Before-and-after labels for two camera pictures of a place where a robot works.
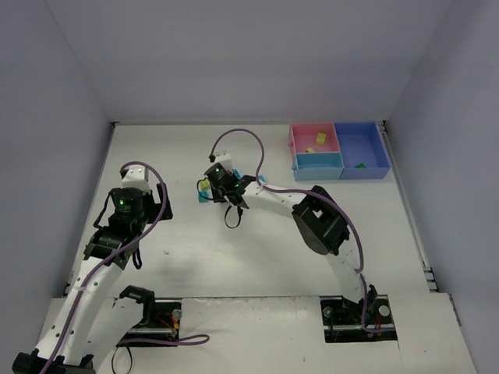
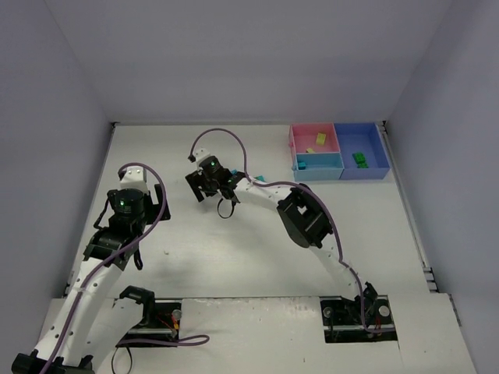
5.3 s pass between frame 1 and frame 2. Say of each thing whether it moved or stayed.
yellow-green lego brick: stayed
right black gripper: moved
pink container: stayed
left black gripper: stayed
